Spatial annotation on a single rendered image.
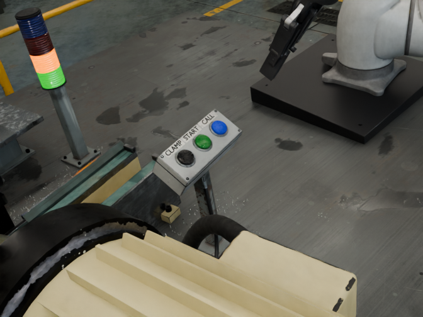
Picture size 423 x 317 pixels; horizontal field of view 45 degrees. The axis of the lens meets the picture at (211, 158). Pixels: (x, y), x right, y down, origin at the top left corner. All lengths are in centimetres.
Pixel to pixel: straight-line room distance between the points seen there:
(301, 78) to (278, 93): 10
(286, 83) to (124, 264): 125
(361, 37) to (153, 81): 71
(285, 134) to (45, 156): 67
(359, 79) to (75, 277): 124
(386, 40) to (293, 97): 28
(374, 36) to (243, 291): 117
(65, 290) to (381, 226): 87
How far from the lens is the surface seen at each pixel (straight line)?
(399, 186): 121
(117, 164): 117
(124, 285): 31
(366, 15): 138
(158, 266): 32
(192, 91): 164
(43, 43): 129
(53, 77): 132
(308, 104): 142
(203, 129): 93
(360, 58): 144
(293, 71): 157
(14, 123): 148
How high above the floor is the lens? 158
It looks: 36 degrees down
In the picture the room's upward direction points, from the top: 10 degrees counter-clockwise
